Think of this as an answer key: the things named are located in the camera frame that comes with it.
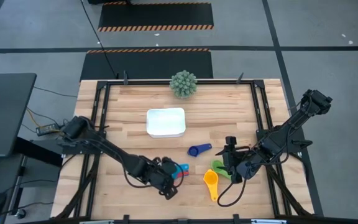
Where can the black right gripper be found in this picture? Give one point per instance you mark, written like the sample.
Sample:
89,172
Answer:
236,166

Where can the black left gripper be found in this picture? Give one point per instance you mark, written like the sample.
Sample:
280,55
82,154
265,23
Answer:
159,175

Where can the green measuring cup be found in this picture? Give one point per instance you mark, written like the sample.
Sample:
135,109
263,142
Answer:
217,166

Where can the red measuring cup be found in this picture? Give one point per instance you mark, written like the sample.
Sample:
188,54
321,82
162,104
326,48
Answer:
185,175

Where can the yellow measuring cup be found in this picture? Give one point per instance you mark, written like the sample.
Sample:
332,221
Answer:
210,179

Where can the small dark blue measuring cup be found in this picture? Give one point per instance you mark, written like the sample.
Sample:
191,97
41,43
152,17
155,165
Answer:
193,151

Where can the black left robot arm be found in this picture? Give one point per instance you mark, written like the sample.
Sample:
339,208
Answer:
113,151

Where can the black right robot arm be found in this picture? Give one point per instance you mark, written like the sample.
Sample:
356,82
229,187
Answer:
291,124

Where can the white plastic basket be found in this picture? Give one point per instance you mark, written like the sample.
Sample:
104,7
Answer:
166,123

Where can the green artificial potted plant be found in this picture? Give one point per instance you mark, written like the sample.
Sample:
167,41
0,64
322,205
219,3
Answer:
183,84

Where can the black table clamp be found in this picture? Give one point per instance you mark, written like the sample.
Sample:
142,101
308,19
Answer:
125,77
240,78

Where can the black hazard-striped floor mat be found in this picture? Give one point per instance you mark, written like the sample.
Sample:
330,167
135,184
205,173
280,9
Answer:
154,15
148,65

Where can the black power adapter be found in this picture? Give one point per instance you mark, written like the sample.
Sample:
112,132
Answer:
47,129

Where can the black caster wheel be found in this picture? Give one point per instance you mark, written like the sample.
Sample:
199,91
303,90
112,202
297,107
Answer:
20,213

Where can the dark grey desk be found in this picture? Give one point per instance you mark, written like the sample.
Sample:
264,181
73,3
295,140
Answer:
5,115

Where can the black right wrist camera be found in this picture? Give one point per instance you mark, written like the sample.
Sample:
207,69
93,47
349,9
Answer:
231,140

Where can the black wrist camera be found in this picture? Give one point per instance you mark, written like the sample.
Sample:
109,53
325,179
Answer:
231,140
170,193

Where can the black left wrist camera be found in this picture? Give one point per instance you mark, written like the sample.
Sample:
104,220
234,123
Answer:
170,193

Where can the black aluminium table frame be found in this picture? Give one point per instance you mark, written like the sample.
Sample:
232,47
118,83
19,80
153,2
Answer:
141,82

